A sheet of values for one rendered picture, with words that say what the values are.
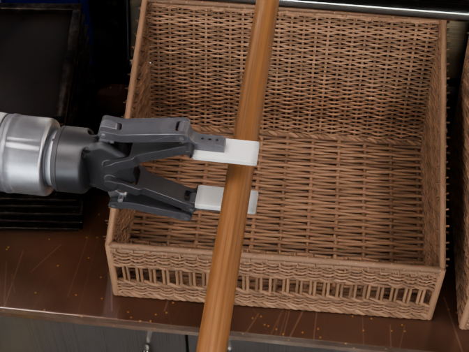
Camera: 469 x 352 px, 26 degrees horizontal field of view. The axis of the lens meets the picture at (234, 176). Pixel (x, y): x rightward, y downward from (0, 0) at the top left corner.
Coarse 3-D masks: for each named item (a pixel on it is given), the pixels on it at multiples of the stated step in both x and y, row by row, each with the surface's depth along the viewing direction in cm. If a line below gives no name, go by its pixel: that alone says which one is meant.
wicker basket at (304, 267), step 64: (320, 64) 189; (448, 64) 177; (192, 128) 199; (320, 128) 197; (384, 128) 196; (320, 192) 189; (384, 192) 190; (128, 256) 167; (192, 256) 165; (256, 256) 163; (320, 256) 180; (384, 256) 180
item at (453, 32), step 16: (160, 16) 193; (192, 16) 193; (208, 32) 194; (240, 32) 193; (368, 32) 190; (448, 32) 189; (464, 32) 188; (160, 48) 197; (304, 48) 193; (336, 48) 193; (416, 48) 191; (448, 48) 190; (464, 48) 190; (128, 64) 197; (192, 64) 196; (352, 64) 194; (384, 64) 193; (320, 80) 194; (400, 80) 193; (448, 80) 194
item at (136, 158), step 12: (132, 144) 113; (144, 144) 112; (156, 144) 111; (168, 144) 110; (180, 144) 109; (192, 144) 109; (132, 156) 111; (144, 156) 111; (156, 156) 111; (168, 156) 110; (192, 156) 109; (108, 168) 112; (120, 168) 112
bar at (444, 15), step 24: (192, 0) 139; (216, 0) 138; (240, 0) 138; (288, 0) 137; (312, 0) 136; (336, 0) 136; (360, 0) 136; (384, 0) 136; (408, 0) 136; (432, 0) 135; (456, 0) 135
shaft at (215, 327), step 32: (256, 0) 132; (256, 32) 127; (256, 64) 124; (256, 96) 120; (256, 128) 118; (224, 192) 112; (224, 224) 109; (224, 256) 106; (224, 288) 104; (224, 320) 102
